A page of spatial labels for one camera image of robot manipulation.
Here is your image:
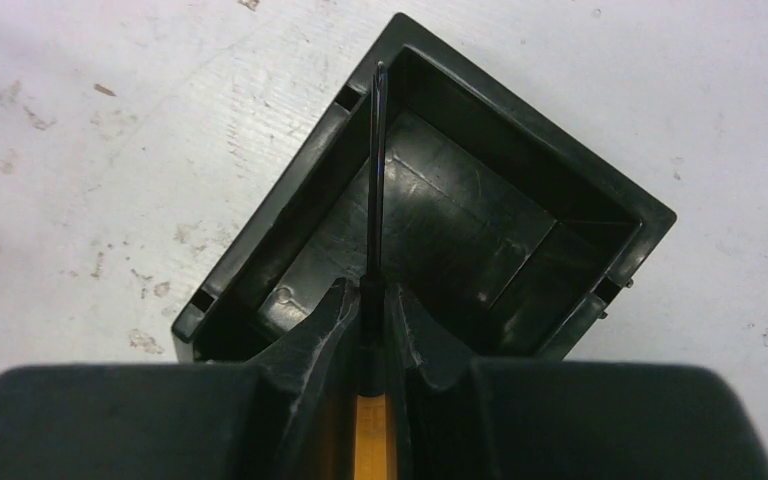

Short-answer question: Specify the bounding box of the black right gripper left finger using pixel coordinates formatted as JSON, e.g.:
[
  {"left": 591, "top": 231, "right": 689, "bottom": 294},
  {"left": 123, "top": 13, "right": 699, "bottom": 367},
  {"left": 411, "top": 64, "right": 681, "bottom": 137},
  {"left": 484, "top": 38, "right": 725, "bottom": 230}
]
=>
[{"left": 0, "top": 279, "right": 359, "bottom": 479}]

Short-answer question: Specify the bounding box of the black plastic bin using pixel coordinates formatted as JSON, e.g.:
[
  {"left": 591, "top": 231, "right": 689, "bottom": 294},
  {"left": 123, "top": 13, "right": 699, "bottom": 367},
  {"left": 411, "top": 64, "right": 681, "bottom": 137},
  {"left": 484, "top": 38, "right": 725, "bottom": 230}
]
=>
[{"left": 171, "top": 13, "right": 677, "bottom": 363}]

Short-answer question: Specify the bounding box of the orange handled screwdriver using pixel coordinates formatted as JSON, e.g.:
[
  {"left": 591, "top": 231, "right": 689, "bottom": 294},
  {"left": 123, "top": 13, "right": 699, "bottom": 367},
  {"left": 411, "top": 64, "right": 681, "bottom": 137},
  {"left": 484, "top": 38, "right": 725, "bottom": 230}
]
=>
[{"left": 353, "top": 61, "right": 395, "bottom": 479}]

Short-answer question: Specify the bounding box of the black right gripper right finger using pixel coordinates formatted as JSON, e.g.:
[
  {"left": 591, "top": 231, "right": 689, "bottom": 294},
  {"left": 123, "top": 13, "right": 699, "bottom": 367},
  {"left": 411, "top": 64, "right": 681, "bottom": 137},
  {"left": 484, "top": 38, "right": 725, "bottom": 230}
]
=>
[{"left": 384, "top": 285, "right": 768, "bottom": 479}]

